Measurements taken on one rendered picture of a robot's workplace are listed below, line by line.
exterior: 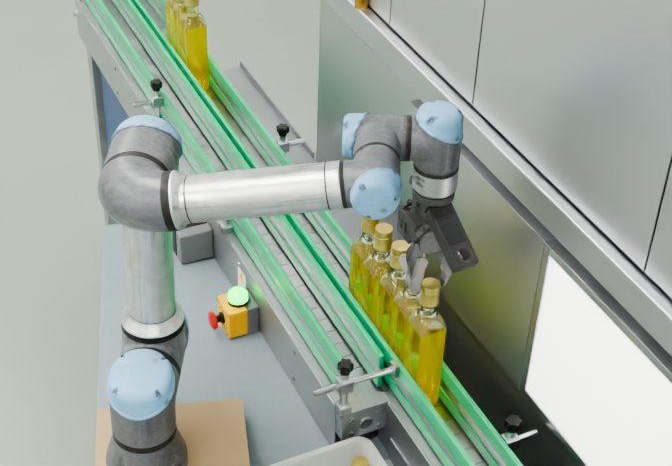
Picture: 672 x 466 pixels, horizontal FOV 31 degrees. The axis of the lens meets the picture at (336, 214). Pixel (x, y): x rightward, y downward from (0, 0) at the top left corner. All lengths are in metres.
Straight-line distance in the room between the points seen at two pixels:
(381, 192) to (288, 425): 0.76
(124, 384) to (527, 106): 0.84
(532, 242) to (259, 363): 0.77
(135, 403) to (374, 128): 0.64
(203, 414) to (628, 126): 1.05
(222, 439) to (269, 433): 0.11
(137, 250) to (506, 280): 0.64
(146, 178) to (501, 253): 0.64
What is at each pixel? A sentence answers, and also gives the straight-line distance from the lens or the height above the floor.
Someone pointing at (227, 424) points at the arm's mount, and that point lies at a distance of 2.38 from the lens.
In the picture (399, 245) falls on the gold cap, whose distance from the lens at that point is 2.20.
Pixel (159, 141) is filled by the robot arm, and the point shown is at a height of 1.43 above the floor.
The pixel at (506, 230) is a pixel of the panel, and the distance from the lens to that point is 2.09.
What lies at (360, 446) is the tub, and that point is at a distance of 2.30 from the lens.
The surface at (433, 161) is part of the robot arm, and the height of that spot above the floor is 1.43.
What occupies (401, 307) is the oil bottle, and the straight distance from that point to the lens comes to 2.21.
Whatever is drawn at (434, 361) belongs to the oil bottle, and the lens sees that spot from 2.23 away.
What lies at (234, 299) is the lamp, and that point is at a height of 0.85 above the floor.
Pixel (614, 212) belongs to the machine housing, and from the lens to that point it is 1.87.
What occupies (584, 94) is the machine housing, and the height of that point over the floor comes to 1.59.
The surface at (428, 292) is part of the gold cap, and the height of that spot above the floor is 1.15.
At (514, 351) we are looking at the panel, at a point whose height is 1.05.
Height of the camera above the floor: 2.53
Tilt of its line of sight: 37 degrees down
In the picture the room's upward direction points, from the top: 2 degrees clockwise
